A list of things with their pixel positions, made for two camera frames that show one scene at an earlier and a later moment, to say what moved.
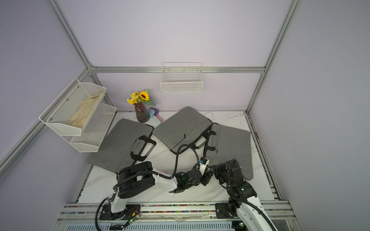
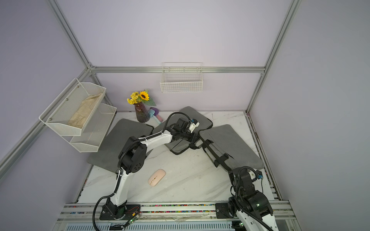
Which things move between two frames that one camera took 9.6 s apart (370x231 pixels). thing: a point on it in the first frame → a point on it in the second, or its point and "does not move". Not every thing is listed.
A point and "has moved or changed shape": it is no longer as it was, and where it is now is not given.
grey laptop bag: (225, 144) has moved or changed shape
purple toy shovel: (156, 113) does not move
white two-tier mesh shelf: (77, 115) does not move
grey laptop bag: (186, 126) does not move
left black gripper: (206, 178) → (192, 138)
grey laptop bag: (125, 145) does not move
